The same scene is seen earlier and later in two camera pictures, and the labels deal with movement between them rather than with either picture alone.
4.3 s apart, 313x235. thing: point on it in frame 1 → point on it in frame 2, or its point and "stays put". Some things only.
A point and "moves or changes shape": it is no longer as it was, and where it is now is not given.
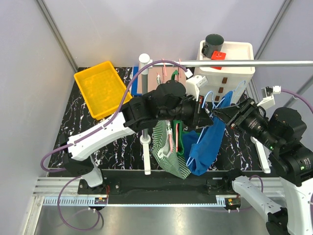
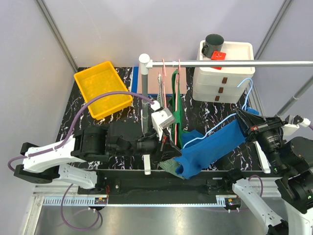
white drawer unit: (236, 79) stays put
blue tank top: (206, 147) moves or changes shape
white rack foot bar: (146, 159) stays put
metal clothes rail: (261, 63) stays put
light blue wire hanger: (211, 117) → (226, 118)
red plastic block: (218, 55) stays put
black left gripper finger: (204, 120) → (169, 151)
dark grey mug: (213, 42) stays put
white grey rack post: (145, 62) stays put
